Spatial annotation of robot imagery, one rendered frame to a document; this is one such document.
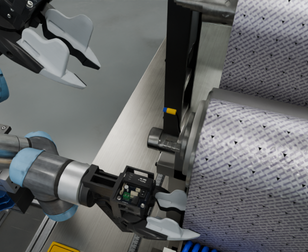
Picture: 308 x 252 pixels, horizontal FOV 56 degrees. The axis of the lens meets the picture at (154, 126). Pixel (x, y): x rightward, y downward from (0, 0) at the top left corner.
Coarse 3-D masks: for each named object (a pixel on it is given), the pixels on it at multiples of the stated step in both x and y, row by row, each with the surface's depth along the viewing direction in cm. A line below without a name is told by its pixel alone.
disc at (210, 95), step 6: (210, 90) 41; (210, 96) 39; (204, 108) 37; (204, 114) 37; (198, 126) 37; (198, 132) 36; (198, 138) 36; (192, 150) 37; (192, 156) 37; (192, 162) 37; (192, 168) 39; (186, 180) 39; (186, 186) 41
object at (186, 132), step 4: (192, 112) 42; (188, 116) 42; (192, 116) 41; (188, 120) 41; (192, 120) 41; (188, 124) 40; (184, 128) 41; (188, 128) 40; (184, 132) 40; (188, 132) 40; (184, 136) 40; (188, 136) 40; (184, 140) 40; (180, 144) 41; (184, 144) 40; (180, 148) 41; (184, 148) 41; (180, 152) 41; (184, 152) 41; (180, 156) 42
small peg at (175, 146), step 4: (164, 140) 44; (168, 140) 44; (164, 144) 43; (168, 144) 43; (172, 144) 43; (176, 144) 43; (164, 148) 44; (168, 148) 43; (172, 148) 43; (176, 148) 43
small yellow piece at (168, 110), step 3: (165, 108) 50; (168, 108) 50; (171, 108) 50; (165, 111) 50; (168, 111) 50; (171, 111) 50; (174, 111) 49; (174, 114) 50; (177, 114) 50; (177, 117) 50; (177, 120) 50; (177, 123) 50; (177, 126) 50
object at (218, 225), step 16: (192, 208) 46; (208, 208) 45; (224, 208) 43; (192, 224) 51; (208, 224) 49; (224, 224) 47; (240, 224) 45; (256, 224) 43; (272, 224) 42; (192, 240) 56; (208, 240) 53; (224, 240) 51; (240, 240) 49; (256, 240) 47; (272, 240) 45; (288, 240) 44; (304, 240) 42
